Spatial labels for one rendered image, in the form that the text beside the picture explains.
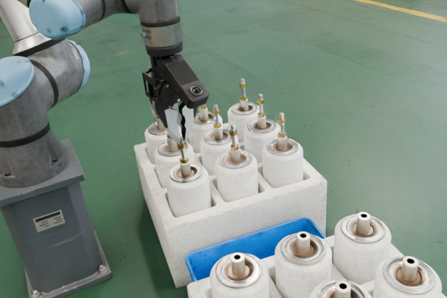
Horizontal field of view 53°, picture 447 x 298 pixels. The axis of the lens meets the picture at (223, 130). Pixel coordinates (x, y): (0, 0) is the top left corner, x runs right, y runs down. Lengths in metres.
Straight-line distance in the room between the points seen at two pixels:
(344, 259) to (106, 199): 0.80
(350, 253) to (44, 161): 0.62
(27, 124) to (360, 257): 0.67
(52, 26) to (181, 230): 0.49
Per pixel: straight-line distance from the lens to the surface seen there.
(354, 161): 1.49
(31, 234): 1.06
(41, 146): 0.99
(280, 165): 1.04
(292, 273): 0.78
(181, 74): 0.86
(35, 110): 0.97
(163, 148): 1.11
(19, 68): 0.95
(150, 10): 0.84
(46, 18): 0.79
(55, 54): 1.04
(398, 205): 1.33
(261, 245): 1.06
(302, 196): 1.07
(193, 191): 0.98
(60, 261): 1.11
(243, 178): 1.01
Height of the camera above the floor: 0.80
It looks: 28 degrees down
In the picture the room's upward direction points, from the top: 5 degrees counter-clockwise
